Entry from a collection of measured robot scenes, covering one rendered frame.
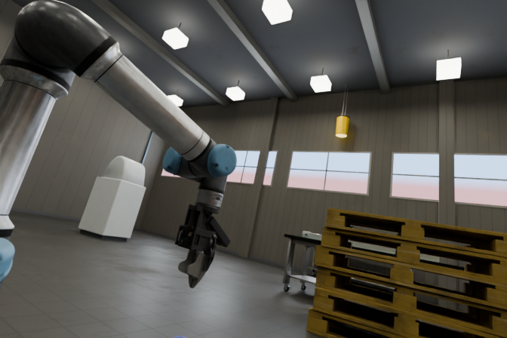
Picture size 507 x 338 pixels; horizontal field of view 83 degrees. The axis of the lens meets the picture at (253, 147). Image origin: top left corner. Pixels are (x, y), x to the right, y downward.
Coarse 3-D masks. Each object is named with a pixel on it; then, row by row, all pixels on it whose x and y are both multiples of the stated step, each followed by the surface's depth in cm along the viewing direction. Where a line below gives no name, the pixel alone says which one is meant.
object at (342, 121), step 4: (340, 116) 808; (344, 116) 803; (348, 116) 805; (336, 120) 819; (340, 120) 804; (344, 120) 800; (348, 120) 804; (336, 124) 812; (340, 124) 800; (344, 124) 797; (348, 124) 803; (336, 128) 807; (340, 128) 796; (344, 128) 794; (336, 132) 802; (340, 132) 793; (344, 132) 792; (336, 136) 814; (340, 136) 809; (344, 136) 803
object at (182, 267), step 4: (192, 252) 79; (196, 252) 80; (188, 256) 78; (192, 256) 79; (196, 256) 79; (184, 260) 77; (188, 260) 78; (192, 260) 79; (180, 264) 76; (184, 264) 77; (188, 264) 77; (180, 268) 76; (184, 268) 76; (184, 272) 76; (188, 276) 78; (192, 276) 77
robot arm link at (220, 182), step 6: (204, 180) 79; (210, 180) 80; (216, 180) 80; (222, 180) 81; (198, 186) 82; (204, 186) 80; (210, 186) 79; (216, 186) 80; (222, 186) 81; (222, 192) 81
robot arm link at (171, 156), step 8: (168, 152) 75; (176, 152) 73; (168, 160) 74; (176, 160) 72; (184, 160) 71; (168, 168) 73; (176, 168) 73; (184, 168) 72; (184, 176) 75; (192, 176) 72
